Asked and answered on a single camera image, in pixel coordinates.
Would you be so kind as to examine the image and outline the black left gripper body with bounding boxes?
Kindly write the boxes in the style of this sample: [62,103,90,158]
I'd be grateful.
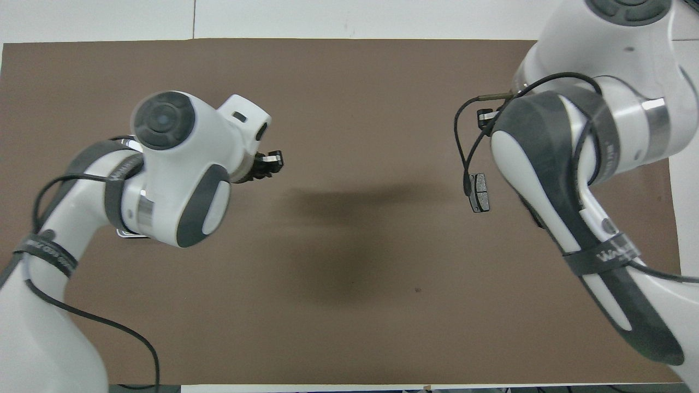
[242,154,266,184]

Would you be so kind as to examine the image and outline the short dark grey brake pad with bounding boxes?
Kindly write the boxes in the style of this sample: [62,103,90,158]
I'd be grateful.
[467,172,491,214]

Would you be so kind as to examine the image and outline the brown table mat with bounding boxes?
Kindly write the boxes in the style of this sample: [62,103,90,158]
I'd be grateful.
[0,38,683,386]

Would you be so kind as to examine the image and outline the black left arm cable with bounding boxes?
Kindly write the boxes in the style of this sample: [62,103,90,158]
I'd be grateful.
[24,136,161,393]

